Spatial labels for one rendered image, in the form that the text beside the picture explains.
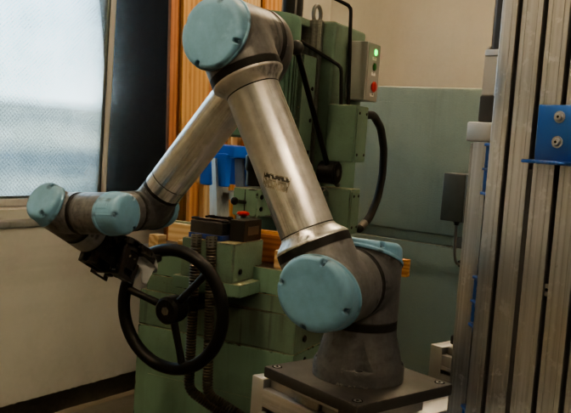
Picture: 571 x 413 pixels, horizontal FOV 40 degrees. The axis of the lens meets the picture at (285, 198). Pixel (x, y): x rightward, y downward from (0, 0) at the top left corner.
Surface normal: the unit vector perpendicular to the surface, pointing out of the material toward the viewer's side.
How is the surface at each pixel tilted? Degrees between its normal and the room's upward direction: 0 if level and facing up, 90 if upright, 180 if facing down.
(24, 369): 90
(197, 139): 103
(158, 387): 90
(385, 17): 90
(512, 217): 90
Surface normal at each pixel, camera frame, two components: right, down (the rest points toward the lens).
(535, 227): -0.77, 0.00
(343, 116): -0.45, 0.04
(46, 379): 0.82, 0.11
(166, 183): -0.19, 0.29
